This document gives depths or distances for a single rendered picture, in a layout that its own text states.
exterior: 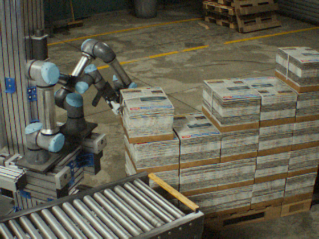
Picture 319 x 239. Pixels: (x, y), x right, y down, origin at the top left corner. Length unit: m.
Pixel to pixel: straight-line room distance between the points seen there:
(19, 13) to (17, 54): 0.27
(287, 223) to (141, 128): 1.48
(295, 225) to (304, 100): 1.02
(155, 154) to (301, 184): 1.28
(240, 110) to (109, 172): 1.62
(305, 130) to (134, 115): 1.31
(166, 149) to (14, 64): 1.12
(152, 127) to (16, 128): 0.89
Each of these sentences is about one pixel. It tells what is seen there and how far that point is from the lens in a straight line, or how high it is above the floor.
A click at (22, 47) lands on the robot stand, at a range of 2.96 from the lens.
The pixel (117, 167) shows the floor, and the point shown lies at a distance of 4.52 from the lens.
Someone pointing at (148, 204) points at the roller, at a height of 0.79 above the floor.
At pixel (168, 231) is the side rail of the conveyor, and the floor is 0.79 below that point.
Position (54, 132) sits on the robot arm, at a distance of 2.80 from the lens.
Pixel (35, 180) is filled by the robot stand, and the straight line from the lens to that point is 3.05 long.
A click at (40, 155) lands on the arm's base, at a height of 0.87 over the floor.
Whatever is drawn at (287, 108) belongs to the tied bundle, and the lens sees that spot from 3.45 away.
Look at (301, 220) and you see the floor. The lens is 3.94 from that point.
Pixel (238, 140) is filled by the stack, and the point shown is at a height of 0.76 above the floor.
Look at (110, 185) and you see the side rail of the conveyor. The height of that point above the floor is 0.80.
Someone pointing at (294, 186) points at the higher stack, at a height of 0.27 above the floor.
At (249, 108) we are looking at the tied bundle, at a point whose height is 0.98.
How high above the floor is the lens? 2.27
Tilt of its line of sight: 24 degrees down
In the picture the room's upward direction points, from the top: straight up
